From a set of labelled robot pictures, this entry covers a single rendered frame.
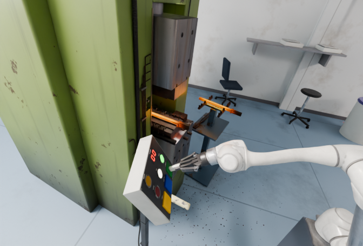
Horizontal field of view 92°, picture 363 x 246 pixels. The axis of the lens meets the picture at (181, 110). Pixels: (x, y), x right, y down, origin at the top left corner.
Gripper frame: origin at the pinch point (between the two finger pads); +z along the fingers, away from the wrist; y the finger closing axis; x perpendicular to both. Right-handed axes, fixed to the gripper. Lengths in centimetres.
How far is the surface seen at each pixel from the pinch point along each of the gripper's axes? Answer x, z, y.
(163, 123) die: 2.5, 11.2, 45.7
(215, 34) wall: -11, -75, 332
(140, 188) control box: 22.0, 3.8, -25.9
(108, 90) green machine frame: 52, 15, 17
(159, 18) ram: 71, -23, 35
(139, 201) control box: 15.8, 8.1, -26.9
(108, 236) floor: -63, 96, 4
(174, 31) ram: 63, -28, 31
